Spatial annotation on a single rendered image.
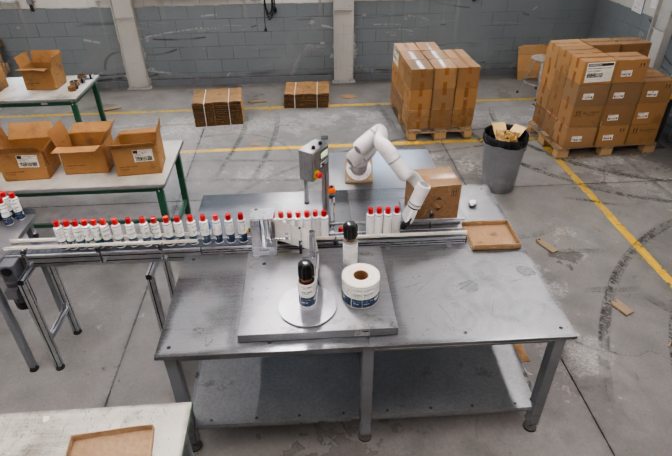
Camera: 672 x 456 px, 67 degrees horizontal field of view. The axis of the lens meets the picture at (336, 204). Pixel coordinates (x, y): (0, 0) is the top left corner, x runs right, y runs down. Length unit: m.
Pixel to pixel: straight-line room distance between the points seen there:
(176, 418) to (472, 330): 1.47
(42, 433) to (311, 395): 1.39
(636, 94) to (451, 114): 1.97
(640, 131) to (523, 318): 4.24
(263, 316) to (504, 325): 1.24
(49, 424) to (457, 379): 2.16
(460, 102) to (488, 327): 4.06
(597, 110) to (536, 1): 3.00
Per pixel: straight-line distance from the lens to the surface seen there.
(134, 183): 4.29
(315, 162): 2.93
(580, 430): 3.63
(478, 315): 2.86
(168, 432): 2.49
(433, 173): 3.45
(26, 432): 2.73
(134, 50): 8.61
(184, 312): 2.91
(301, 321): 2.66
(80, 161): 4.55
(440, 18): 8.47
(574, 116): 6.27
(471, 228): 3.47
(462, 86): 6.40
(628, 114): 6.61
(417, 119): 6.39
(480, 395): 3.30
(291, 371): 3.33
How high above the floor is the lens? 2.79
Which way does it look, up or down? 33 degrees down
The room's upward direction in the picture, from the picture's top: 1 degrees counter-clockwise
